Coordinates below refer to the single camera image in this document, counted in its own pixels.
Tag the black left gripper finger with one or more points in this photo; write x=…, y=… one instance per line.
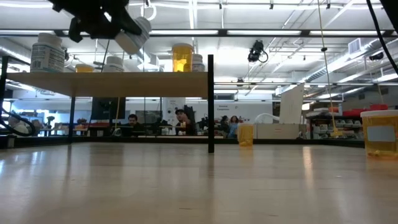
x=129, y=25

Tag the white medicine bottle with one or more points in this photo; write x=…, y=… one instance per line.
x=113, y=65
x=133, y=43
x=46, y=56
x=199, y=63

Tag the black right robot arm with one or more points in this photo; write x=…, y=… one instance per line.
x=391, y=6

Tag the wooden shelf board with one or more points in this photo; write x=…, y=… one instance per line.
x=109, y=84

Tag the black shelf leg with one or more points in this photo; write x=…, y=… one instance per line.
x=72, y=121
x=3, y=87

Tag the black shelf side panel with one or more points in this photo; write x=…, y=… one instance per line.
x=211, y=109

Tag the black monitor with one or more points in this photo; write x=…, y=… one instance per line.
x=107, y=109

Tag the person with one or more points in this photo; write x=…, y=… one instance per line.
x=224, y=124
x=183, y=119
x=133, y=123
x=18, y=126
x=233, y=127

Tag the beige counter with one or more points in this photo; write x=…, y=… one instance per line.
x=276, y=130

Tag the white board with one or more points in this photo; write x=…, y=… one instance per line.
x=292, y=105

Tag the storage rack with bins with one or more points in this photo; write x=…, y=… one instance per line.
x=326, y=127

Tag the red storage bins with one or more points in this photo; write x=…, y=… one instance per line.
x=377, y=107

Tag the black hanging camera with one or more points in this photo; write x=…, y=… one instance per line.
x=256, y=51

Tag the black aluminium table frame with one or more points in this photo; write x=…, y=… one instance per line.
x=280, y=141

